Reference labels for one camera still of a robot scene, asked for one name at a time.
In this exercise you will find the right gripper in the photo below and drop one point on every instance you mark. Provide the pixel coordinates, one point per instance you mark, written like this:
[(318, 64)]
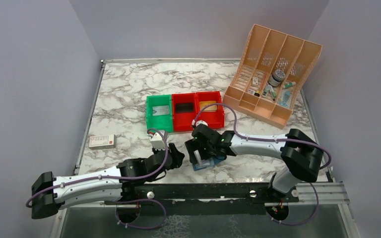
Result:
[(191, 146)]

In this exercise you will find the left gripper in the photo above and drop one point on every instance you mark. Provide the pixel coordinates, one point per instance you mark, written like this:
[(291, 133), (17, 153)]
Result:
[(177, 157)]

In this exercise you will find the blue leather card holder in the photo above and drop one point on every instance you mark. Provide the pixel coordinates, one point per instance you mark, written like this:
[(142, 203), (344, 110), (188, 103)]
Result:
[(205, 164)]

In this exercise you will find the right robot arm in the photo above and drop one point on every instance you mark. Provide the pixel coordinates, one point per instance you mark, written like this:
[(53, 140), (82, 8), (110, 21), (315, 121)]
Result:
[(301, 156)]

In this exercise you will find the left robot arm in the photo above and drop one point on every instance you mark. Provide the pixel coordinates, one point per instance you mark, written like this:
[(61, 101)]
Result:
[(49, 193)]

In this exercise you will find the black card in bin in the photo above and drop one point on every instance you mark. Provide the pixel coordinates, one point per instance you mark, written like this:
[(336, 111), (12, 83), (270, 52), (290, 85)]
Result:
[(184, 108)]

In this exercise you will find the gold card in bin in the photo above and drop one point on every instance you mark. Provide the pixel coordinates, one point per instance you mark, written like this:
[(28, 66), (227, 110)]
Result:
[(208, 106)]

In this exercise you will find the silver card in bin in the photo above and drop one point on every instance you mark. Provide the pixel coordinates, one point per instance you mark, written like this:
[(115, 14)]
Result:
[(161, 110)]

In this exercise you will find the right red plastic bin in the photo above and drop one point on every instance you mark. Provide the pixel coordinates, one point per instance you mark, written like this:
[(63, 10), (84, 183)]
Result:
[(214, 115)]

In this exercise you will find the red plastic bin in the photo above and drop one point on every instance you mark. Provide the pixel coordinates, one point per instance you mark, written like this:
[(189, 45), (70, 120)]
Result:
[(182, 121), (214, 115)]

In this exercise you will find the middle red plastic bin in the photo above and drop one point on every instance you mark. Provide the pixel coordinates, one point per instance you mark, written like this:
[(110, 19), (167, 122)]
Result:
[(182, 121)]

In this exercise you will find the green plastic bin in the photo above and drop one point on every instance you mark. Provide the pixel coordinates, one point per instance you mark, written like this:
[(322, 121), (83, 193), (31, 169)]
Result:
[(159, 122)]

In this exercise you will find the small white red box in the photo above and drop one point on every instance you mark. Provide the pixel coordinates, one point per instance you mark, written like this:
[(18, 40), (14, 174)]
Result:
[(102, 141)]

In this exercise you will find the small items in organizer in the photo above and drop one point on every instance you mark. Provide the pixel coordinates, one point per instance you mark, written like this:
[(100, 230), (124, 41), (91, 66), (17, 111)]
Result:
[(260, 88)]

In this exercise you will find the light blue packet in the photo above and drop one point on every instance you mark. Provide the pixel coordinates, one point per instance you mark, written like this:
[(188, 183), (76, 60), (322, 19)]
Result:
[(284, 99)]

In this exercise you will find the round grey jar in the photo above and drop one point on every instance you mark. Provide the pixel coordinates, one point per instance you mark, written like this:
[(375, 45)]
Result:
[(276, 78)]

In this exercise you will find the green tipped tube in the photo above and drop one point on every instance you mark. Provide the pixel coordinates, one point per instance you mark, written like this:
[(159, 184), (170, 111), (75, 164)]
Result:
[(289, 85)]

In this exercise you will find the peach desk organizer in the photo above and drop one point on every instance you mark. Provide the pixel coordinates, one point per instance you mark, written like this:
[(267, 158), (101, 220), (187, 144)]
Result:
[(265, 51)]

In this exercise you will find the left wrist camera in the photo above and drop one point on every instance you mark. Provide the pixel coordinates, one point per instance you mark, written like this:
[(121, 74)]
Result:
[(157, 140)]

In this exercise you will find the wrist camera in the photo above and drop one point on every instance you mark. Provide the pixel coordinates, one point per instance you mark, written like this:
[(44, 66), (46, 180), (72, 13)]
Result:
[(196, 123), (157, 140)]

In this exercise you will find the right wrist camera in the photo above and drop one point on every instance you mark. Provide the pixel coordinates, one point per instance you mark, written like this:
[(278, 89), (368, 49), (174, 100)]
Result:
[(196, 123)]

